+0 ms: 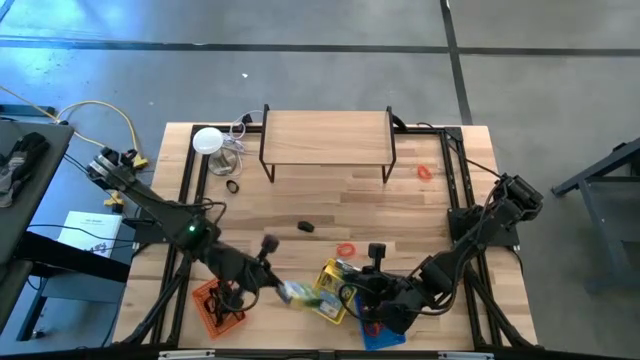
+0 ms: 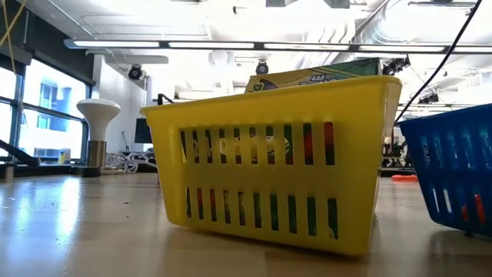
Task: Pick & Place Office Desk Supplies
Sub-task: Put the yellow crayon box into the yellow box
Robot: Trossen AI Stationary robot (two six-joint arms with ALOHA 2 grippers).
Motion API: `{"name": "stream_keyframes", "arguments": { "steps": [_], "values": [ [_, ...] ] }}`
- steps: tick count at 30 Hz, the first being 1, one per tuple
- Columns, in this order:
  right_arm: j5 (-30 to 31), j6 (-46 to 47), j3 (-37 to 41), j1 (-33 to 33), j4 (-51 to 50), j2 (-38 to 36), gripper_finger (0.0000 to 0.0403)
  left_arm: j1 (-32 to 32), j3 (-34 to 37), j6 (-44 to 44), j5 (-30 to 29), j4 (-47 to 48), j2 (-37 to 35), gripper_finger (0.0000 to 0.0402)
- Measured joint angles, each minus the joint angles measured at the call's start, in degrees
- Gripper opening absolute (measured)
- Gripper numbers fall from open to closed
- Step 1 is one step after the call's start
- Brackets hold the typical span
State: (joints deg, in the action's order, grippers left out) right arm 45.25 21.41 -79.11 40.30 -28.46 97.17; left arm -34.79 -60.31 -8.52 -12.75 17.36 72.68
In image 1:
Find white paper booklet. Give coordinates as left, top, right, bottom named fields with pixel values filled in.
left=57, top=210, right=124, bottom=260

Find silver metal bracket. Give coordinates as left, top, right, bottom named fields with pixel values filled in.
left=438, top=351, right=496, bottom=360
left=158, top=349, right=216, bottom=360

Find orange plastic basket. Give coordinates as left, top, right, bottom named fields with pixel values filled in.
left=191, top=277, right=248, bottom=341

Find dark grey metal table frame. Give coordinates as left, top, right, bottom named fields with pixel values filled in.
left=551, top=137, right=640, bottom=297

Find yellow plastic basket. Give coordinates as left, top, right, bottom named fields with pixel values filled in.
left=311, top=256, right=359, bottom=326

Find white mushroom lamp brass stem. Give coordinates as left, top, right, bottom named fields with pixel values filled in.
left=192, top=126, right=241, bottom=177

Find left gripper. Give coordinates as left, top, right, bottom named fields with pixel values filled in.
left=232, top=257, right=294, bottom=304

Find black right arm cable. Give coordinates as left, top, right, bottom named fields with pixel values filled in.
left=418, top=121, right=510, bottom=180

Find black aluminium rig frame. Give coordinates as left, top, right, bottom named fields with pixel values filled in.
left=115, top=122, right=540, bottom=351

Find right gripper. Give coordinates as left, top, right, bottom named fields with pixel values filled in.
left=343, top=264, right=422, bottom=335

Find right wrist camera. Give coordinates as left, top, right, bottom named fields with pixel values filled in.
left=368, top=242, right=388, bottom=275

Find wooden riser shelf black legs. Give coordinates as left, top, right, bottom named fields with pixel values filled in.
left=258, top=103, right=398, bottom=185

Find grey black work glove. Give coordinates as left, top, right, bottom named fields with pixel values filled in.
left=0, top=131, right=52, bottom=209

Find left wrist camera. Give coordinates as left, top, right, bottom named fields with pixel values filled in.
left=258, top=233, right=281, bottom=263

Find blue plastic basket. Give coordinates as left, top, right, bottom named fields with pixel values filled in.
left=356, top=294, right=408, bottom=352

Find black side table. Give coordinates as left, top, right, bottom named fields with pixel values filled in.
left=0, top=104, right=132, bottom=346

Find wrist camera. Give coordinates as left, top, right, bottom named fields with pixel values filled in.
left=258, top=233, right=281, bottom=263
left=368, top=242, right=388, bottom=275

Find green yellow crayon box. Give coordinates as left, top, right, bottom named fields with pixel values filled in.
left=277, top=279, right=322, bottom=311

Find white lamp cable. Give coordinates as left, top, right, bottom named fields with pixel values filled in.
left=219, top=109, right=265, bottom=177

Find crayon box with colour dots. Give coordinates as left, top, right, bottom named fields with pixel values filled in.
left=319, top=287, right=351, bottom=321

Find yellow extension cable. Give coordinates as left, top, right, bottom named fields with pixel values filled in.
left=0, top=84, right=151, bottom=210

